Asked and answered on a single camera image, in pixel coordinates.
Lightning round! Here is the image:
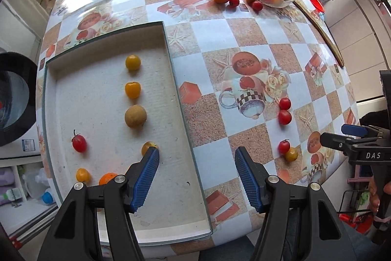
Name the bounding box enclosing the clear plastic jug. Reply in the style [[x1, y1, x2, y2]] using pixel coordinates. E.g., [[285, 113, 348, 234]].
[[23, 168, 50, 203]]

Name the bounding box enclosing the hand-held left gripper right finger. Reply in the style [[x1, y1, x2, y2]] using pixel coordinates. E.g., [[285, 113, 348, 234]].
[[235, 146, 358, 261]]

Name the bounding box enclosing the yellow cherry tomato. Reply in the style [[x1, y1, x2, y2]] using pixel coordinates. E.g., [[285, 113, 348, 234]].
[[125, 81, 141, 99], [75, 168, 91, 183], [141, 141, 159, 157], [285, 147, 299, 162], [125, 55, 141, 71]]

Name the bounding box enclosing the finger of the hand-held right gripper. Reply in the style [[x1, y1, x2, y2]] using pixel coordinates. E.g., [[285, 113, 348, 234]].
[[320, 132, 382, 166], [341, 124, 382, 139]]

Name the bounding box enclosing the white foam tray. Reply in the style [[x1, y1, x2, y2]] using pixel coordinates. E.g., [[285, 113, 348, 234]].
[[43, 21, 213, 246]]

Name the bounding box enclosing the purple package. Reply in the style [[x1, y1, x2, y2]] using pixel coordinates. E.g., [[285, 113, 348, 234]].
[[0, 168, 20, 206]]

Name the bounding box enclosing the white cabinet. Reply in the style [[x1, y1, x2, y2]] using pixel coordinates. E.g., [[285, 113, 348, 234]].
[[324, 0, 391, 102]]

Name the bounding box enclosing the person's right hand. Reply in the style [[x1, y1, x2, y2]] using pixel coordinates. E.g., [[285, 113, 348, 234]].
[[368, 180, 382, 214]]

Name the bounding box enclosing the white washing machine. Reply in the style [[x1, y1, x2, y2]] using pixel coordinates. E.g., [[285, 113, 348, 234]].
[[0, 1, 43, 160]]

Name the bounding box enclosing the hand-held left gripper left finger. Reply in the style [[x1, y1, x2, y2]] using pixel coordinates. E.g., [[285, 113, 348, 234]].
[[37, 147, 161, 261]]

